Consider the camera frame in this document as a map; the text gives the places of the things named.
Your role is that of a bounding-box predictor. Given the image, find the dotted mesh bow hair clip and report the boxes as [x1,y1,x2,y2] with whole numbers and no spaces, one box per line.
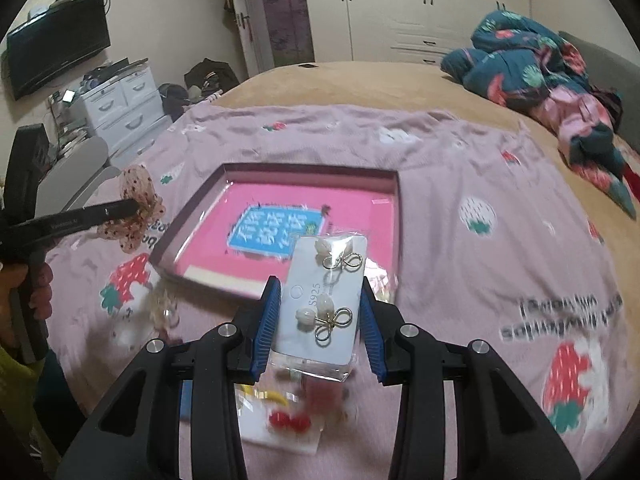
[98,162,166,255]

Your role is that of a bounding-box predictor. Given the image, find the shallow cardboard tray box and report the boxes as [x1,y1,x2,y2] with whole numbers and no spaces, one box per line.
[150,162,401,301]

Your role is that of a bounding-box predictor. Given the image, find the black bag on floor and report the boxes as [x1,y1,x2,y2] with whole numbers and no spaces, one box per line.
[184,58,240,92]

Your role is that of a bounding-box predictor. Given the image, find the person's left hand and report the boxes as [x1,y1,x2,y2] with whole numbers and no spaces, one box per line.
[0,263,53,348]

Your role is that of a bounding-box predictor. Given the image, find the white door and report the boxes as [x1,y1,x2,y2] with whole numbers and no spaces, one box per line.
[232,0,274,77]

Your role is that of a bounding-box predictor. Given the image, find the black wall television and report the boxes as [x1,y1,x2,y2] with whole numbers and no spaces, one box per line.
[6,0,111,100]

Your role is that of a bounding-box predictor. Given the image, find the pink strawberry print blanket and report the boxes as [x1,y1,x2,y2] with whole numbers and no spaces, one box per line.
[49,103,639,476]

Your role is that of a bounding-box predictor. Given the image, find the pearl earrings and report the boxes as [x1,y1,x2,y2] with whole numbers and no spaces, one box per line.
[272,233,368,382]

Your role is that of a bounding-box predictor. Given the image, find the grey chair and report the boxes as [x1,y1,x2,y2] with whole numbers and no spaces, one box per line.
[35,136,120,218]

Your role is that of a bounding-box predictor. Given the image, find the teal floral quilt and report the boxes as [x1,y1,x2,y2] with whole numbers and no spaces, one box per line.
[440,10,639,219]

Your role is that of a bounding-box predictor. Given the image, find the white drawer cabinet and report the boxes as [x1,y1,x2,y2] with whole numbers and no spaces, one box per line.
[70,60,165,156]

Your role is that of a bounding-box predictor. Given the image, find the red cherry earrings card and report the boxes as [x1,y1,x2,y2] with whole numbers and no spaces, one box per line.
[235,385,324,455]

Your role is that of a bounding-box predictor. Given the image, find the cream wardrobe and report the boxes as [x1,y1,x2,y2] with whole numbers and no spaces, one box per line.
[307,0,530,65]

